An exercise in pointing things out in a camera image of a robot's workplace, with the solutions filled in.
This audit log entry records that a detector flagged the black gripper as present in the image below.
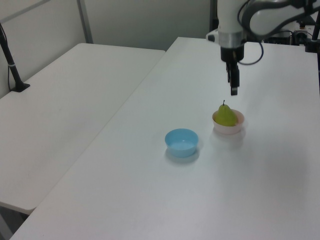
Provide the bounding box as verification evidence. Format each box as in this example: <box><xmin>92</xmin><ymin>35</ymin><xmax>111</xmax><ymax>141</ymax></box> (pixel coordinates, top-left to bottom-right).
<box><xmin>220</xmin><ymin>40</ymin><xmax>246</xmax><ymax>96</ymax></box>

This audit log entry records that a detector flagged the green pear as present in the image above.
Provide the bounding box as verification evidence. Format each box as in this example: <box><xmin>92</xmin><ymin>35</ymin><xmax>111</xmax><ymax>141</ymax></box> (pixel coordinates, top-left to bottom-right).
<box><xmin>215</xmin><ymin>99</ymin><xmax>238</xmax><ymax>127</ymax></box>

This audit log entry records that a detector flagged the pink plastic bowl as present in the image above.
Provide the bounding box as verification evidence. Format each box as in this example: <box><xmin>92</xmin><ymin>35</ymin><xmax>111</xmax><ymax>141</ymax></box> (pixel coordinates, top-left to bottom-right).
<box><xmin>212</xmin><ymin>109</ymin><xmax>245</xmax><ymax>136</ymax></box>

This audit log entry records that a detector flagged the blue plastic bowl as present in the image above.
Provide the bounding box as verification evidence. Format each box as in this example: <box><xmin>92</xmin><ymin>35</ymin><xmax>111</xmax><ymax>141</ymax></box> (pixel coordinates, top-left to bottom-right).
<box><xmin>164</xmin><ymin>128</ymin><xmax>199</xmax><ymax>159</ymax></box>

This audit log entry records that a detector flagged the background lab equipment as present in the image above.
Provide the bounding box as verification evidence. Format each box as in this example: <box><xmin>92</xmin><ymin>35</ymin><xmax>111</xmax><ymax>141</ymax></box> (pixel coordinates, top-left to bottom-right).
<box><xmin>264</xmin><ymin>14</ymin><xmax>316</xmax><ymax>46</ymax></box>

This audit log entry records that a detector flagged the black clamp stand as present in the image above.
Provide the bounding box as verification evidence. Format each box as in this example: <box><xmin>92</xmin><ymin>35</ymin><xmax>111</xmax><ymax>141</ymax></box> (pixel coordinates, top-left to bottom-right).
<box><xmin>303</xmin><ymin>15</ymin><xmax>320</xmax><ymax>53</ymax></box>

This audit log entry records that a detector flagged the white side table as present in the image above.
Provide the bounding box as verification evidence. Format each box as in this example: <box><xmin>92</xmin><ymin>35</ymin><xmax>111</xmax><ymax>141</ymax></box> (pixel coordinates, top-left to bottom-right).
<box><xmin>0</xmin><ymin>42</ymin><xmax>167</xmax><ymax>215</ymax></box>

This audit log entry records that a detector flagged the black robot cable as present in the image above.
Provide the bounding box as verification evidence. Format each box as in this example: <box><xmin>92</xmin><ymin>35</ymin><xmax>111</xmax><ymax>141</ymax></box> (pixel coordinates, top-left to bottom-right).
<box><xmin>236</xmin><ymin>0</ymin><xmax>265</xmax><ymax>66</ymax></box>

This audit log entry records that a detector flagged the grey wall partition post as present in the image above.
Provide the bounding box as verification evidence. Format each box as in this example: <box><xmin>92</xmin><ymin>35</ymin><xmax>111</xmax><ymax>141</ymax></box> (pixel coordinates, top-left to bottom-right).
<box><xmin>76</xmin><ymin>0</ymin><xmax>94</xmax><ymax>44</ymax></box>

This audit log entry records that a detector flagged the black camera stand pole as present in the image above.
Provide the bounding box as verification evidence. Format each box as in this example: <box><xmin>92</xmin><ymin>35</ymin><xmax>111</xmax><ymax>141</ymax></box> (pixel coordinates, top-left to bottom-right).
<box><xmin>0</xmin><ymin>22</ymin><xmax>31</xmax><ymax>94</ymax></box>

